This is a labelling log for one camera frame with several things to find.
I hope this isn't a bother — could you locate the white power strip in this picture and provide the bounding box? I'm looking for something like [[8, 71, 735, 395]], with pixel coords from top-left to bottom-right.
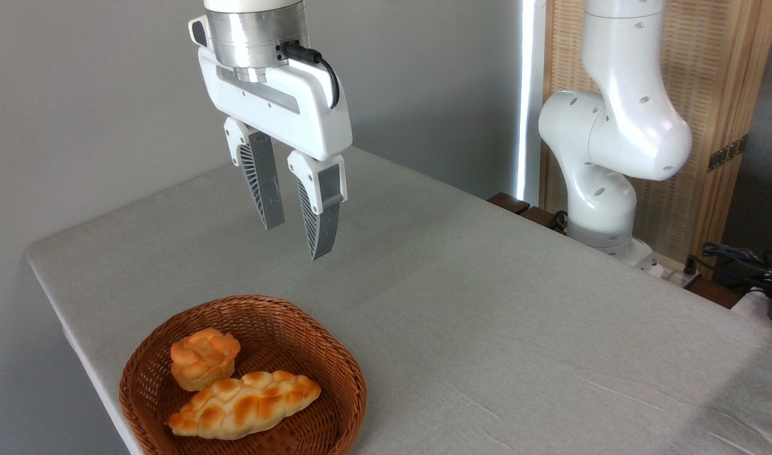
[[648, 253, 703, 286]]

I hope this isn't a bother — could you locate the dark metal screen hinge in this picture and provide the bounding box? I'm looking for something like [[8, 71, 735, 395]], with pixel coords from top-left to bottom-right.
[[707, 134, 749, 173]]

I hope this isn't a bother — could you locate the white vertical pole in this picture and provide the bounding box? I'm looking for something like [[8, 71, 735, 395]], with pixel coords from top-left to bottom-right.
[[516, 0, 546, 206]]

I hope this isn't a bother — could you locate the black cable bundle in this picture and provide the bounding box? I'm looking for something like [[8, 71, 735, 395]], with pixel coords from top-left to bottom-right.
[[684, 242, 772, 291]]

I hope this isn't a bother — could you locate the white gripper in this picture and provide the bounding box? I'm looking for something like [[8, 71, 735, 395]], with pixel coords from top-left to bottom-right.
[[189, 16, 353, 261]]

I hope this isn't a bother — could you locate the long braided bread loaf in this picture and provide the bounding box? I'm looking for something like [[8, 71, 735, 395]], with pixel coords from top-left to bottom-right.
[[166, 370, 322, 440]]

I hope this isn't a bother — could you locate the grey tablecloth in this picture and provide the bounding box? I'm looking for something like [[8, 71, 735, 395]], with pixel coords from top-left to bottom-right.
[[25, 147, 772, 455]]

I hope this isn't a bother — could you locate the brown woven wicker basket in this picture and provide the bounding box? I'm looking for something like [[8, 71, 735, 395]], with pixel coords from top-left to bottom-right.
[[119, 294, 368, 455]]

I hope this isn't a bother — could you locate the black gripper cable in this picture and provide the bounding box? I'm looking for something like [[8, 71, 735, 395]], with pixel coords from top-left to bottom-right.
[[279, 41, 341, 109]]

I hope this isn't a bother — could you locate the small round bread bun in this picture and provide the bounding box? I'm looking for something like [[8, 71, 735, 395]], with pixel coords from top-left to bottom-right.
[[170, 328, 241, 392]]

